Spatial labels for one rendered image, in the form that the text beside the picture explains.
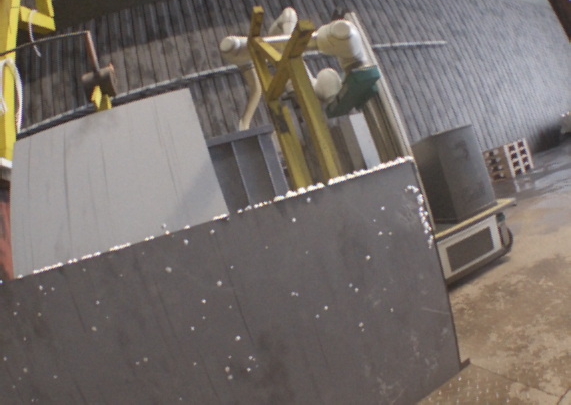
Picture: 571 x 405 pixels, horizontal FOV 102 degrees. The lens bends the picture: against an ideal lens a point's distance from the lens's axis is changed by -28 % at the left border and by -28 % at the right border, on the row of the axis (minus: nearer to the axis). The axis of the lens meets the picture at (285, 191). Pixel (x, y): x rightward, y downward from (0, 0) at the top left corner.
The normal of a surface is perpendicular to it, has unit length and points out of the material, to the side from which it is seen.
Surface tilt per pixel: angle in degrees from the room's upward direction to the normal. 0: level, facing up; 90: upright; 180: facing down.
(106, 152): 72
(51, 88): 90
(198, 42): 90
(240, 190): 90
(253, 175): 90
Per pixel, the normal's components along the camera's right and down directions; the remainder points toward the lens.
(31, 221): 0.15, -0.43
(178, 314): 0.26, -0.15
